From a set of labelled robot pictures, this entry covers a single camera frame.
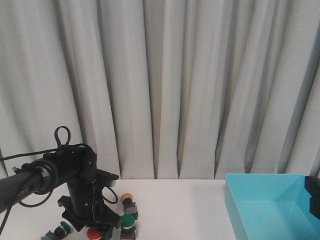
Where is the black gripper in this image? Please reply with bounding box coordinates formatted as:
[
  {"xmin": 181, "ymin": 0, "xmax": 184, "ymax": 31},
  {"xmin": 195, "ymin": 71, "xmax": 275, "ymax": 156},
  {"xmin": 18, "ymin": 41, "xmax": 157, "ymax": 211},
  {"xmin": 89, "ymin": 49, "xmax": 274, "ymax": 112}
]
[
  {"xmin": 304, "ymin": 175, "xmax": 320, "ymax": 218},
  {"xmin": 43, "ymin": 145, "xmax": 121, "ymax": 231}
]

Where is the red push button switch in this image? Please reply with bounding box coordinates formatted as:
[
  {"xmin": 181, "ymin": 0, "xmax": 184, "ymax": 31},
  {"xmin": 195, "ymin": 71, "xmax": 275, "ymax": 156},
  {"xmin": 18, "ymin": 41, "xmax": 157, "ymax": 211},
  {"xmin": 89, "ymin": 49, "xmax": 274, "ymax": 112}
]
[{"xmin": 86, "ymin": 227, "xmax": 113, "ymax": 240}]

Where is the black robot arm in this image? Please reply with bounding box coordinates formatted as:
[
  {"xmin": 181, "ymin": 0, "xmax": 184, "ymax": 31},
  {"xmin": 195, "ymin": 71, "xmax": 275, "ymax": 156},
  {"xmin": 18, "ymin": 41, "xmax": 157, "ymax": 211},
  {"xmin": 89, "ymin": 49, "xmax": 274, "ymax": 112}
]
[{"xmin": 0, "ymin": 144, "xmax": 121, "ymax": 231}]

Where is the light blue plastic box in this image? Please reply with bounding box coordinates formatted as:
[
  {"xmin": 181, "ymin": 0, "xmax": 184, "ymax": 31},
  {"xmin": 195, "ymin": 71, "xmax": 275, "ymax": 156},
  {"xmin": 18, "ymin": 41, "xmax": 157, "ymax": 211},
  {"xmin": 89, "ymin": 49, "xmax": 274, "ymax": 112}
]
[{"xmin": 225, "ymin": 173, "xmax": 320, "ymax": 240}]

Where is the lying green push button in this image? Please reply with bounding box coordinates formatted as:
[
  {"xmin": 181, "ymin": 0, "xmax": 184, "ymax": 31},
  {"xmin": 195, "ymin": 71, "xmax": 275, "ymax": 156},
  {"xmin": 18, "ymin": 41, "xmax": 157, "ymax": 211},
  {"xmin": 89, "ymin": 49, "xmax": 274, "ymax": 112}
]
[{"xmin": 40, "ymin": 221, "xmax": 74, "ymax": 240}]

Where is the yellow push button on table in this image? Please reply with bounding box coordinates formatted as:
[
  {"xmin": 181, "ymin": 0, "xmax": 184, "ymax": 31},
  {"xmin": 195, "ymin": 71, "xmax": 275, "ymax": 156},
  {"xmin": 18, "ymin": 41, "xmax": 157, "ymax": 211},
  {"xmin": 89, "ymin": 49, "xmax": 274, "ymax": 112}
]
[{"xmin": 120, "ymin": 193, "xmax": 139, "ymax": 220}]

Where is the upright green push button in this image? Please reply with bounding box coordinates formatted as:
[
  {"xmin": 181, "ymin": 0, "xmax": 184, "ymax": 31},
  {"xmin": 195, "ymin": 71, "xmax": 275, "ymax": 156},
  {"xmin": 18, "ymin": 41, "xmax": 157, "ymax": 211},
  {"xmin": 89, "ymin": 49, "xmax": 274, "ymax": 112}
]
[{"xmin": 120, "ymin": 214, "xmax": 137, "ymax": 240}]

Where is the white pleated curtain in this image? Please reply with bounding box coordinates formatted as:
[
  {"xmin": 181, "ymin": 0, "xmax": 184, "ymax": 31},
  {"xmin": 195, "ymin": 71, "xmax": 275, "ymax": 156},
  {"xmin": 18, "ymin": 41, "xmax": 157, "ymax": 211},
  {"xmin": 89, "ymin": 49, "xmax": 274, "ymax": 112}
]
[{"xmin": 0, "ymin": 0, "xmax": 320, "ymax": 179}]

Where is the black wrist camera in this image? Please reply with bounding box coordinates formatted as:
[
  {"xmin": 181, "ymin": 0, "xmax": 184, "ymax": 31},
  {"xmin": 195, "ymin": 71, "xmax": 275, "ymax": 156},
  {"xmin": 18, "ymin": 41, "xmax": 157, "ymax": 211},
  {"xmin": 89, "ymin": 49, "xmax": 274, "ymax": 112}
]
[{"xmin": 95, "ymin": 169, "xmax": 120, "ymax": 188}]

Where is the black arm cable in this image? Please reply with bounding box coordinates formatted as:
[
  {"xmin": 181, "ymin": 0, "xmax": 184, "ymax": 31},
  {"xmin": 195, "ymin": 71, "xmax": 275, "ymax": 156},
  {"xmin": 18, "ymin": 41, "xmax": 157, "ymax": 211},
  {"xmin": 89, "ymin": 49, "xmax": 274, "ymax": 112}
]
[{"xmin": 0, "ymin": 126, "xmax": 72, "ymax": 233}]

